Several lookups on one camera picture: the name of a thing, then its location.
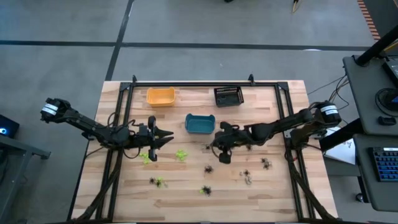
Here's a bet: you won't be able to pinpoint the black mat striped edge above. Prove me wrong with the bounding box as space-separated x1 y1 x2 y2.
356 0 398 41

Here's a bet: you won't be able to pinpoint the black computer mouse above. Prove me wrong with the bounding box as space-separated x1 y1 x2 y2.
377 116 397 126

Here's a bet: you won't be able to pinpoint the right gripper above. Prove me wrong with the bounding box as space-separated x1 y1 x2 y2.
212 121 249 165

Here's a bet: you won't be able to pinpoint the backlit black keyboard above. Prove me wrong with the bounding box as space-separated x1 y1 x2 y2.
368 146 398 183

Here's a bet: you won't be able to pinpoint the grey desk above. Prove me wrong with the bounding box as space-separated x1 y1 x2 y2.
353 133 398 213
343 55 398 136

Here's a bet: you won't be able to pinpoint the grey side cart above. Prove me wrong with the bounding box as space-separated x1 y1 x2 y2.
0 134 52 224

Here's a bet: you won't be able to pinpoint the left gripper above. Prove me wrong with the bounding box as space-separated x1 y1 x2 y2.
129 115 174 162

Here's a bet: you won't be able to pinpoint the black diagonal pole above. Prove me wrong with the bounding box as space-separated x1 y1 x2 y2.
356 24 398 67

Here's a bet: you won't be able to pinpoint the teal plastic bin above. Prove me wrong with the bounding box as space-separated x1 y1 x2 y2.
185 113 216 135

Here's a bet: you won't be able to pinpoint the black laptop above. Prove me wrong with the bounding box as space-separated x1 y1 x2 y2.
382 57 398 88

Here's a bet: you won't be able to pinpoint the black box blue light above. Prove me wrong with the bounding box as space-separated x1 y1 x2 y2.
0 114 20 139

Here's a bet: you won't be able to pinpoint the white paper sheet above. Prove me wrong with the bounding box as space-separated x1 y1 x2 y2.
323 136 356 166

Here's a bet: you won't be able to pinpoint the black slotted plastic basket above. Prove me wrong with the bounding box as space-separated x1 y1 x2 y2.
213 86 245 108

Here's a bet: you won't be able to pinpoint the black desk cables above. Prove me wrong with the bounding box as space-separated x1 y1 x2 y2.
307 74 351 110

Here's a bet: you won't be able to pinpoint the black headphones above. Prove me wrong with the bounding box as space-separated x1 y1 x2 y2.
374 87 398 118

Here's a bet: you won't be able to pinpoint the black desk crossbar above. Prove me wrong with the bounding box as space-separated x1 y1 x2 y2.
319 118 357 152

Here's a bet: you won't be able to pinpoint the orange plastic bin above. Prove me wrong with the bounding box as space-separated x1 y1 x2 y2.
146 86 177 108

